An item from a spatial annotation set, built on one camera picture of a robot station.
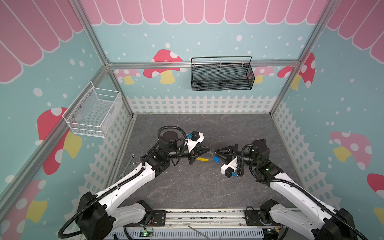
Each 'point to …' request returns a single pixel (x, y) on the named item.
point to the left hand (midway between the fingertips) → (208, 152)
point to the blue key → (217, 159)
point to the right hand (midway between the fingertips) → (216, 147)
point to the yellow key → (203, 159)
